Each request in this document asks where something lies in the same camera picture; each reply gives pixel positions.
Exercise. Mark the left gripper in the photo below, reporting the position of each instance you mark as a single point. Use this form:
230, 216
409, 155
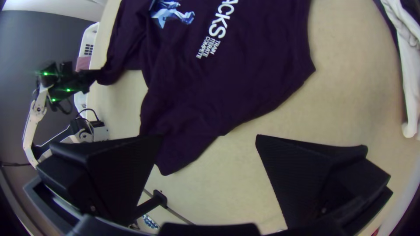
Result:
83, 82

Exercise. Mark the black t-shirt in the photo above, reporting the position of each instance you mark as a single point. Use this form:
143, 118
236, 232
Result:
210, 98

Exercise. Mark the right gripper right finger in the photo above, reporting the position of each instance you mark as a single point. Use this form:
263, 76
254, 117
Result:
305, 177

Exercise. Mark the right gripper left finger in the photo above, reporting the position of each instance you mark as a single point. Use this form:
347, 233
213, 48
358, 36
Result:
108, 173

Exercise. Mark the heap of grey pink clothes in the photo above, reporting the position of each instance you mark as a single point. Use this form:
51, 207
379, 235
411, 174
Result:
83, 63

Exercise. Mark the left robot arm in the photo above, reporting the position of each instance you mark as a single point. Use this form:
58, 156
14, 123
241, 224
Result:
35, 113

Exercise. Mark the white laundry basket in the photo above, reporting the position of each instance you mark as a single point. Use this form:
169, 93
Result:
89, 39

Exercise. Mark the heap of black white clothes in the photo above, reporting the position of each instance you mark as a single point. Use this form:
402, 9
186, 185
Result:
408, 65

